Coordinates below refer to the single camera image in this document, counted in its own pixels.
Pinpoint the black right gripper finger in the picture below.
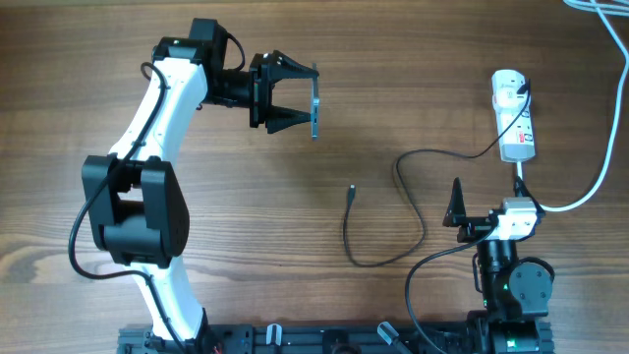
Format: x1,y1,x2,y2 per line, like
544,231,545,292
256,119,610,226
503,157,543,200
442,177,467,227
513,176,545,215

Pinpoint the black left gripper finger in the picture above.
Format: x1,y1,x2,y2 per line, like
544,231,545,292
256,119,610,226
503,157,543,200
267,50,319,84
265,105,312,134

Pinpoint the teal Galaxy smartphone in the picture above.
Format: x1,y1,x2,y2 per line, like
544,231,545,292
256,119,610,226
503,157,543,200
311,78,320,141

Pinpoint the white power strip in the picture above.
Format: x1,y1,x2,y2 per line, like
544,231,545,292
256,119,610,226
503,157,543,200
491,69,536,163

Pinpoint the black USB charging cable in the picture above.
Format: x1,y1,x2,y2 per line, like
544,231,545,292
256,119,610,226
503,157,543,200
342,81,532,268

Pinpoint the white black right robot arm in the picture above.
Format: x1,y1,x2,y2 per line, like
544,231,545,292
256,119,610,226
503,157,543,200
443,178,555,354

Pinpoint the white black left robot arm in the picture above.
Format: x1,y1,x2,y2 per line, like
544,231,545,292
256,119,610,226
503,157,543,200
77,18,319,353

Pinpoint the white USB charger plug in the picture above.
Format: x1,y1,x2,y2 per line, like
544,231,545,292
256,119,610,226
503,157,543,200
492,87,527,112

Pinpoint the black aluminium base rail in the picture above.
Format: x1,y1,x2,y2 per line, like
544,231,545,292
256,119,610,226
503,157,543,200
117,319,555,354

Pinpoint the black left camera cable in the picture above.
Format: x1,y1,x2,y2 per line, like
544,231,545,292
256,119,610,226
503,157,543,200
67,61,191,354

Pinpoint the white cables top corner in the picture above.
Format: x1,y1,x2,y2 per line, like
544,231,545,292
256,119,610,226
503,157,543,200
562,0,629,19

